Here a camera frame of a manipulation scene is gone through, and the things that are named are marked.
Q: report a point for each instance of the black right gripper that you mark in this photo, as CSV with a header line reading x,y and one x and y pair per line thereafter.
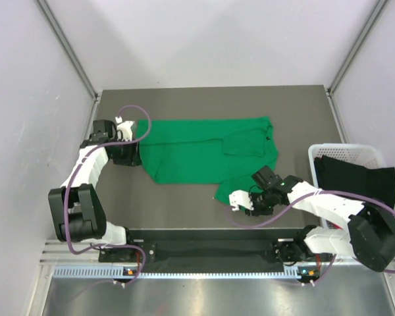
x,y
257,211

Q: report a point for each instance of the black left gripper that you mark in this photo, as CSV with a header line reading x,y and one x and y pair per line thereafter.
x,y
133,157

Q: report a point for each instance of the green t shirt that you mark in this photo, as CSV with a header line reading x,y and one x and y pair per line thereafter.
x,y
222,152

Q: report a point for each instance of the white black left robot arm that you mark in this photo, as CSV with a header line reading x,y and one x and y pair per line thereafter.
x,y
78,215

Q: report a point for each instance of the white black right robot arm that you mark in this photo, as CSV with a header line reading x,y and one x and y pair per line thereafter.
x,y
365,227

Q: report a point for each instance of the black t shirt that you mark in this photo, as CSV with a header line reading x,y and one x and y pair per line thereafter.
x,y
333,174

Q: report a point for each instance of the white plastic laundry basket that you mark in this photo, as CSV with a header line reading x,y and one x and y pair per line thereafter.
x,y
356,154

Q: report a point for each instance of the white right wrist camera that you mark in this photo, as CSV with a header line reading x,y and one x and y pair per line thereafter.
x,y
240,199

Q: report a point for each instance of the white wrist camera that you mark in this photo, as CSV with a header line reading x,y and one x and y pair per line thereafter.
x,y
125,129
240,199

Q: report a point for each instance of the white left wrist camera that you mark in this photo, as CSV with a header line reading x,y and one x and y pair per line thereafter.
x,y
125,129

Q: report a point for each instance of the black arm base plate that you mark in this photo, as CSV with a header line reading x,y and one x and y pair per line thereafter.
x,y
288,241

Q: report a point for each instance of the aluminium left frame post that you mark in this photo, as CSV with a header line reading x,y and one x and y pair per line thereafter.
x,y
56,28

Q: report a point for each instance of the aluminium frame post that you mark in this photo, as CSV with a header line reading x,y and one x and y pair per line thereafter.
x,y
56,28
360,39

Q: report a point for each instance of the aluminium right frame post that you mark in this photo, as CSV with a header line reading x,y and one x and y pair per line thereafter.
x,y
360,39

